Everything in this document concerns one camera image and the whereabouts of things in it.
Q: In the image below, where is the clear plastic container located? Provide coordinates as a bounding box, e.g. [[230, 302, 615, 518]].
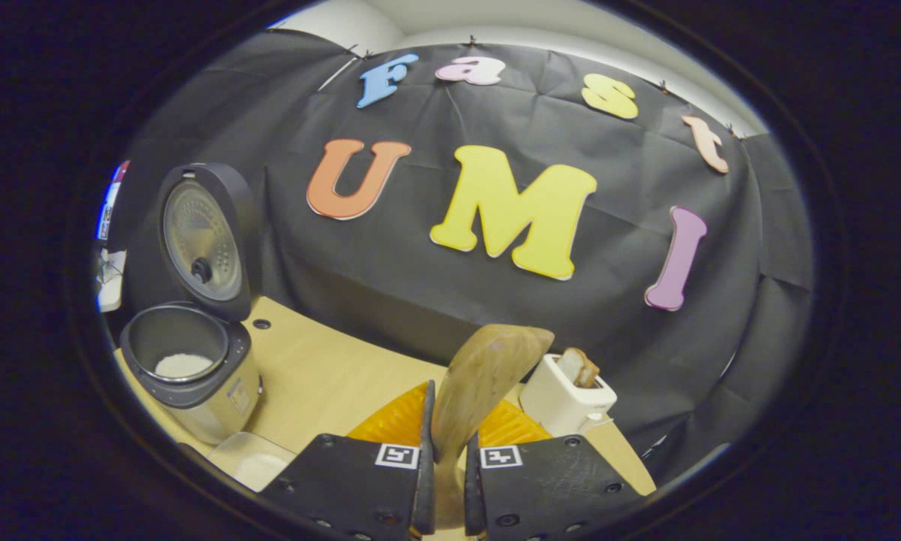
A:
[[207, 431, 298, 494]]

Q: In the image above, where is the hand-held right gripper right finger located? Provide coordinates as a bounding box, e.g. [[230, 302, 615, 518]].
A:
[[462, 398, 644, 541]]

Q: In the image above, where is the computer monitor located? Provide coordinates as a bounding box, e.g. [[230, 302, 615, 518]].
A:
[[95, 159, 131, 242]]

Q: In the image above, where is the white toaster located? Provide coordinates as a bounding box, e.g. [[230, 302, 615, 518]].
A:
[[520, 353, 618, 439]]

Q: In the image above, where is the black backdrop cloth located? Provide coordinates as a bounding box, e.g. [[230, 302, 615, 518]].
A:
[[104, 29, 815, 485]]

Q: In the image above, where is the bread slice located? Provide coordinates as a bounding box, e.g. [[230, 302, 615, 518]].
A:
[[557, 347, 601, 389]]

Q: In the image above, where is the white side table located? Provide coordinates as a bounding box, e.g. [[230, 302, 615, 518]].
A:
[[95, 248, 128, 313]]

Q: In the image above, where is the grey steel rice cooker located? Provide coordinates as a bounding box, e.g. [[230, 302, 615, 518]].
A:
[[119, 162, 264, 446]]

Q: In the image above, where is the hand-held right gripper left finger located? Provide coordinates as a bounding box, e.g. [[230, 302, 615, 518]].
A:
[[258, 379, 438, 541]]

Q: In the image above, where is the wooden spoon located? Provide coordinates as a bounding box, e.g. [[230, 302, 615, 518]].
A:
[[430, 324, 556, 530]]

